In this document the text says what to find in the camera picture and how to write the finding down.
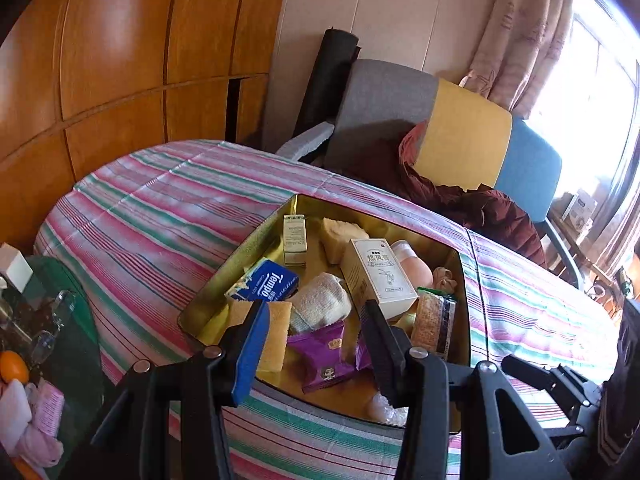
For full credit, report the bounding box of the blue tissue pack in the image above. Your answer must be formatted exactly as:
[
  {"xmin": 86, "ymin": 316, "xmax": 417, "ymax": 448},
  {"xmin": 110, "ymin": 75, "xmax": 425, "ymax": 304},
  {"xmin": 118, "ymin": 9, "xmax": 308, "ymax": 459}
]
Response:
[{"xmin": 224, "ymin": 257, "xmax": 301, "ymax": 306}]

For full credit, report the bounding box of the pink cloth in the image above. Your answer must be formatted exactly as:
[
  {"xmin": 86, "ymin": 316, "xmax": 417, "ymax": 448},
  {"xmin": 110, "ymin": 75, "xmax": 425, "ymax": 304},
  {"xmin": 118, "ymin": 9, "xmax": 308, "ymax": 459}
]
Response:
[{"xmin": 0, "ymin": 377, "xmax": 66, "ymax": 466}]

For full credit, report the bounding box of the beige patterned curtain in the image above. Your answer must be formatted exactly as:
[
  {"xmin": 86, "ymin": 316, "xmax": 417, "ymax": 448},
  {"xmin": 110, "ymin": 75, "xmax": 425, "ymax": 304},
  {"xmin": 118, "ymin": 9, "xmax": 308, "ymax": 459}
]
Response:
[{"xmin": 457, "ymin": 0, "xmax": 576, "ymax": 111}]

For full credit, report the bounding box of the window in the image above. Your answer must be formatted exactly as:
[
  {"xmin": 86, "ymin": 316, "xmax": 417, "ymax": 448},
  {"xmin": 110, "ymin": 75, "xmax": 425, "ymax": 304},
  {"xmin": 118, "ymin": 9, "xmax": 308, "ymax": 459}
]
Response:
[{"xmin": 520, "ymin": 0, "xmax": 640, "ymax": 201}]

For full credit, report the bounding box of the peach round bottle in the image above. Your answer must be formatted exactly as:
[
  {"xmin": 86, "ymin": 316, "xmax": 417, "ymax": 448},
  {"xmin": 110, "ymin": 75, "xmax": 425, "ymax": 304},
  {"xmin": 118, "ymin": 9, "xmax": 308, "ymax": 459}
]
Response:
[{"xmin": 390, "ymin": 240, "xmax": 433, "ymax": 291}]

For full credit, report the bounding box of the large white carton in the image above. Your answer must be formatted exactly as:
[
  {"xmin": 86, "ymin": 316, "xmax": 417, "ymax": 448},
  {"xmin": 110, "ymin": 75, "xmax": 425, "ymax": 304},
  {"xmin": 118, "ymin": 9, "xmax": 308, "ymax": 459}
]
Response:
[{"xmin": 341, "ymin": 237, "xmax": 420, "ymax": 321}]

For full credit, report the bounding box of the grey yellow blue armchair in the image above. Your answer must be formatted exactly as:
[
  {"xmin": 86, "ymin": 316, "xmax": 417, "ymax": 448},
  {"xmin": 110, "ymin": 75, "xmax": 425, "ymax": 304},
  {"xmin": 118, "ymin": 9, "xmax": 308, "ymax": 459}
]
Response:
[{"xmin": 275, "ymin": 58, "xmax": 586, "ymax": 291}]

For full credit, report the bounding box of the white blue carton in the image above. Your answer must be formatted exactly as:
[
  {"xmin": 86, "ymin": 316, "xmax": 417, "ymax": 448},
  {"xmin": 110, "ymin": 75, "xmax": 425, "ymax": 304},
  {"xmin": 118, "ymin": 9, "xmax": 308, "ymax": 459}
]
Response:
[{"xmin": 560, "ymin": 189, "xmax": 598, "ymax": 231}]

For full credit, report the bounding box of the orange fruit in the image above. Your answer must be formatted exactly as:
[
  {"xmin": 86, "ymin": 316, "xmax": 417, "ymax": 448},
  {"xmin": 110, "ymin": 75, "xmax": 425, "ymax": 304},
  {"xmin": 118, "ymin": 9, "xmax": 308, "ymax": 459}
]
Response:
[{"xmin": 0, "ymin": 351, "xmax": 30, "ymax": 385}]

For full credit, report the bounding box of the wooden wardrobe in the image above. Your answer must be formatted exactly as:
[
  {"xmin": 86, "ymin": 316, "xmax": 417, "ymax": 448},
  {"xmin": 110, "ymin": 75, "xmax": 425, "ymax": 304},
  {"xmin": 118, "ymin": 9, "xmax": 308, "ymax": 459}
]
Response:
[{"xmin": 0, "ymin": 0, "xmax": 293, "ymax": 251}]

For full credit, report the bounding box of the yellow sponge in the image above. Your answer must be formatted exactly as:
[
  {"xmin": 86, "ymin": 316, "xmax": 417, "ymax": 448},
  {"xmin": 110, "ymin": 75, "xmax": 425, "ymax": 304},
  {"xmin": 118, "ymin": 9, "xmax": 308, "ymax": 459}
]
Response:
[
  {"xmin": 227, "ymin": 301, "xmax": 293, "ymax": 373},
  {"xmin": 320, "ymin": 217, "xmax": 371, "ymax": 266}
]

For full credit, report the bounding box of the striped tablecloth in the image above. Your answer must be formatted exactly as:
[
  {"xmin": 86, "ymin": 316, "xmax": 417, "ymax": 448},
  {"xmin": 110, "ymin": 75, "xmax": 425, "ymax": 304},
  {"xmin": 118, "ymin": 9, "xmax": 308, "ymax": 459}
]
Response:
[{"xmin": 32, "ymin": 139, "xmax": 621, "ymax": 480}]

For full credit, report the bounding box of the small beige sachet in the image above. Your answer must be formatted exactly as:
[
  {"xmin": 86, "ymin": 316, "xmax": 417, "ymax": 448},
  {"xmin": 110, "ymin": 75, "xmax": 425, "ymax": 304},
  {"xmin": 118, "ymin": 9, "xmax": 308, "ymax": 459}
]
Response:
[{"xmin": 432, "ymin": 266, "xmax": 458, "ymax": 291}]

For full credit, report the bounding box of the wooden side table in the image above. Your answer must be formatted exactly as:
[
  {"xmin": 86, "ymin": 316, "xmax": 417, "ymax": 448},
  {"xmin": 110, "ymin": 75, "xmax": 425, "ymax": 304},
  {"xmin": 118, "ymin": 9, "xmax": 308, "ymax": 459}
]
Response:
[{"xmin": 547, "ymin": 210, "xmax": 640, "ymax": 311}]

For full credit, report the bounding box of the clear drinking glass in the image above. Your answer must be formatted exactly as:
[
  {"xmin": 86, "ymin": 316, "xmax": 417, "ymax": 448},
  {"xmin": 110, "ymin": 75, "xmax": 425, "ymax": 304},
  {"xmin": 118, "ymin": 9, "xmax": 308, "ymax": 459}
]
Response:
[
  {"xmin": 50, "ymin": 290, "xmax": 77, "ymax": 328},
  {"xmin": 32, "ymin": 330, "xmax": 56, "ymax": 363}
]

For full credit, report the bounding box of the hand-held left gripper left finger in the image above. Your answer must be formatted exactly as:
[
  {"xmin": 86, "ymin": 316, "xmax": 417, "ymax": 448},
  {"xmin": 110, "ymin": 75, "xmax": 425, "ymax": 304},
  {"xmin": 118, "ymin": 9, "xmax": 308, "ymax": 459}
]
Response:
[{"xmin": 90, "ymin": 300, "xmax": 272, "ymax": 480}]

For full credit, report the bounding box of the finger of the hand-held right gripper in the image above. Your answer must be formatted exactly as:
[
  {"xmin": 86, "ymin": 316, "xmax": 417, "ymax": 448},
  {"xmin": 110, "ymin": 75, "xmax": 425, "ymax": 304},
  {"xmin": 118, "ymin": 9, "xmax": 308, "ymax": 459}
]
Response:
[{"xmin": 501, "ymin": 354, "xmax": 603, "ymax": 413}]

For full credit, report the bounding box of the black rolled mat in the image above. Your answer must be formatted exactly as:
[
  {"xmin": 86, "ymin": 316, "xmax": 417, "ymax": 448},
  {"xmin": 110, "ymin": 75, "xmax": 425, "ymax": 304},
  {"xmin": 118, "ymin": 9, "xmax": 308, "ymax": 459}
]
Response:
[{"xmin": 292, "ymin": 28, "xmax": 362, "ymax": 138}]

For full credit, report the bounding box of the small green white box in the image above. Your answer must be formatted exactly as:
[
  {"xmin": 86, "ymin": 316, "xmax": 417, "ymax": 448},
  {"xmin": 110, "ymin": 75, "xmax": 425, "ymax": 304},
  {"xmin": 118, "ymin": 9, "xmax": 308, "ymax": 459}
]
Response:
[{"xmin": 282, "ymin": 214, "xmax": 308, "ymax": 267}]

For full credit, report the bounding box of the white towel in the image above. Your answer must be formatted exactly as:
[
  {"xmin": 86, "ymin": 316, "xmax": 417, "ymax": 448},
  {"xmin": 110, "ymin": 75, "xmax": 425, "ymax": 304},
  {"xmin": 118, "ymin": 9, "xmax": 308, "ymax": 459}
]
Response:
[{"xmin": 287, "ymin": 272, "xmax": 353, "ymax": 333}]

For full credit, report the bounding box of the cracker packet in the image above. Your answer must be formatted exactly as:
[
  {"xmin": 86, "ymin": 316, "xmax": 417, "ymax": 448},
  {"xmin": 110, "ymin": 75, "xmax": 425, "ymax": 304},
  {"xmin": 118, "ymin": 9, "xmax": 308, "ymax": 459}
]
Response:
[{"xmin": 410, "ymin": 286, "xmax": 458, "ymax": 361}]

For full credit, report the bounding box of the green glass table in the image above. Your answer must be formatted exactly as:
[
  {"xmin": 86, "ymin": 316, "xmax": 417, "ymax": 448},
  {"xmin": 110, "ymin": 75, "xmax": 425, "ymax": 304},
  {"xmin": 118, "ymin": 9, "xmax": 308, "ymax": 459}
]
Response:
[{"xmin": 0, "ymin": 255, "xmax": 106, "ymax": 461}]

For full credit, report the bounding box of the maroon puffer jacket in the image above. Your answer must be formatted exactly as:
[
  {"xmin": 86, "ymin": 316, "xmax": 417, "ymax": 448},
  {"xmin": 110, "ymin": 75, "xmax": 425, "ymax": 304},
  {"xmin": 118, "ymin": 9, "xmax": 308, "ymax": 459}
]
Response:
[{"xmin": 350, "ymin": 120, "xmax": 548, "ymax": 268}]

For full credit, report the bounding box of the gold tin box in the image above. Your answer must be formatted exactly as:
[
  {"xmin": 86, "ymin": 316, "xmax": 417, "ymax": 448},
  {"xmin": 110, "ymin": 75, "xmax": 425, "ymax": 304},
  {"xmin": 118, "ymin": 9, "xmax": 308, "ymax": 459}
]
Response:
[{"xmin": 179, "ymin": 192, "xmax": 471, "ymax": 436}]

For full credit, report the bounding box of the purple snack packet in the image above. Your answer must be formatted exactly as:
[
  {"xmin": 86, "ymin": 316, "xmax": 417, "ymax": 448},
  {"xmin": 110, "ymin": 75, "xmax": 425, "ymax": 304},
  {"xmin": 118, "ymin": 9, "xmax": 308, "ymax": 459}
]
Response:
[{"xmin": 287, "ymin": 322, "xmax": 373, "ymax": 393}]

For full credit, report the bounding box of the brown striped curtain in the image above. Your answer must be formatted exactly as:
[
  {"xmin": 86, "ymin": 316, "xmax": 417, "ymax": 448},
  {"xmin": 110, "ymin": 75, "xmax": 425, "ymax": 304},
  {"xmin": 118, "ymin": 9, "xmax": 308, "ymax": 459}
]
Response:
[{"xmin": 590, "ymin": 150, "xmax": 640, "ymax": 281}]

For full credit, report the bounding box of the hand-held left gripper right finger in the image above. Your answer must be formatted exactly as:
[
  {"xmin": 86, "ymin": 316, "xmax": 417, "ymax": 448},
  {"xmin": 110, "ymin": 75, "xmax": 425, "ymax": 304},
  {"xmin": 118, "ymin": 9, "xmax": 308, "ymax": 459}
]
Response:
[{"xmin": 361, "ymin": 300, "xmax": 571, "ymax": 480}]

